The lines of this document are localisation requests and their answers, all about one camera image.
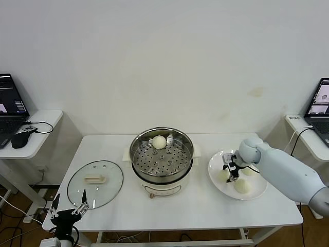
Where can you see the white round plate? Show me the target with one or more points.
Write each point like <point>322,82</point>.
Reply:
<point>223,191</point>

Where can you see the white wall socket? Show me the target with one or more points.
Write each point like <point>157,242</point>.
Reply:
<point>42,170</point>

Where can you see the white printed label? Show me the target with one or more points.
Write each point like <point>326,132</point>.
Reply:
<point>294,118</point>

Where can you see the glass pot lid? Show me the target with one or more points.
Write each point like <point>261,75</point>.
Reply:
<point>102,185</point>

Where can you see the black computer mouse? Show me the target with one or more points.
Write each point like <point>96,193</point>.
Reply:
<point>20,140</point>

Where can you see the black open laptop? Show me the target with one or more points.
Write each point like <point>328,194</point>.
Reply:
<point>321,103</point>
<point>10,103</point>

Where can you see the white steamed baozi bun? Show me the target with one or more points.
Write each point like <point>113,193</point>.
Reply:
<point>158,142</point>
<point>250,172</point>
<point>242,185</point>
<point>222,176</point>

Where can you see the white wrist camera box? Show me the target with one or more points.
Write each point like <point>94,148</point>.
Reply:
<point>50,242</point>
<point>226,158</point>

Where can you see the white table frame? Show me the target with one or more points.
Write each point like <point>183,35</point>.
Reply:
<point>167,242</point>

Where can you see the white side desk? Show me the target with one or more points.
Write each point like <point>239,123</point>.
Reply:
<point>43,121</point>
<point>313,151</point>

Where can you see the white power strip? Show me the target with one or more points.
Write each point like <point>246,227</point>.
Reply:
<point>28,219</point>

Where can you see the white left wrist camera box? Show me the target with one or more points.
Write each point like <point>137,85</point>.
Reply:
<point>50,242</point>

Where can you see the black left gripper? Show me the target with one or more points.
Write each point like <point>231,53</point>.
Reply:
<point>65,218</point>

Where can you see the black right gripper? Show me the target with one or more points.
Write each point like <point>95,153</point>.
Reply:
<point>236,163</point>

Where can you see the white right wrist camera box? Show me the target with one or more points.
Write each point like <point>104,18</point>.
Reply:
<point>226,158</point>

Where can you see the perforated steel steamer basket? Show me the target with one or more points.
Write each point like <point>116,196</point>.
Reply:
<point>154,162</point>

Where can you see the cream electric cooker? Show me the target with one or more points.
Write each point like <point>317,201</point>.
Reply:
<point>162,189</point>

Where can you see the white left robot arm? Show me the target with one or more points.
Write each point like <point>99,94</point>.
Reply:
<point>67,243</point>

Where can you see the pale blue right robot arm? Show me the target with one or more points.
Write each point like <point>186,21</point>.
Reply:
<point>282,164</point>

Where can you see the small black usb hub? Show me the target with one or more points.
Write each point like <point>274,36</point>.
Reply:
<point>30,128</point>

